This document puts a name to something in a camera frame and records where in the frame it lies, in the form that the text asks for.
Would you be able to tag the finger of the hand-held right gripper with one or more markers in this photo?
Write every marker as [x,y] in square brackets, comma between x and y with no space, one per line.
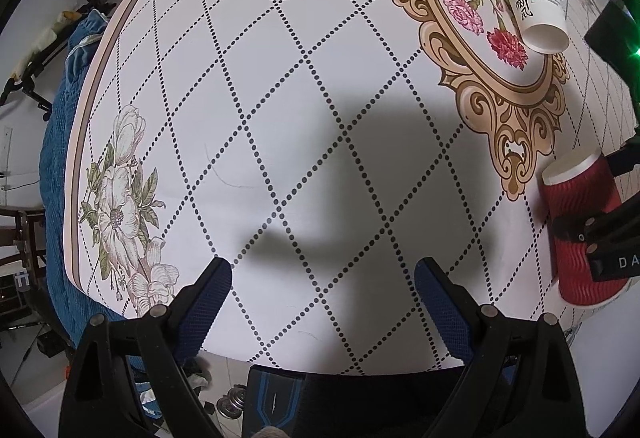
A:
[575,227]
[622,162]

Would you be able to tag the blue quilted cloth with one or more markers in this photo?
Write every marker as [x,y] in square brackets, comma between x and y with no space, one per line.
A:
[65,158]

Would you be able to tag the red corrugated paper cup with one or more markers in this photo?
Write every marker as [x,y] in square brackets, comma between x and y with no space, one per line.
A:
[580,198]

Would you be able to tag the dark wooden stool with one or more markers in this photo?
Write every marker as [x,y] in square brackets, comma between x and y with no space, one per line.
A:
[22,238]

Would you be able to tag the black tripod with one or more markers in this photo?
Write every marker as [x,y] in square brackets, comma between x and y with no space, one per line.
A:
[27,85]

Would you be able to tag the white printed paper cup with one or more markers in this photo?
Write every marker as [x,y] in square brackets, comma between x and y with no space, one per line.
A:
[537,3]

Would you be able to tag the floral printed tablecloth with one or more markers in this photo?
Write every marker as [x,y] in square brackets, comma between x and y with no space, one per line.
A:
[300,118]

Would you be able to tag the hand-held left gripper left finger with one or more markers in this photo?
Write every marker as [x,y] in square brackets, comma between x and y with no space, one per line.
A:
[206,306]

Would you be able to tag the metal dumbbell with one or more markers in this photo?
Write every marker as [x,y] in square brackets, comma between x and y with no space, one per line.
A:
[231,402]

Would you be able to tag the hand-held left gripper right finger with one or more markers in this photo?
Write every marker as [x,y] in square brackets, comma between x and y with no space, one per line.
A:
[444,313]

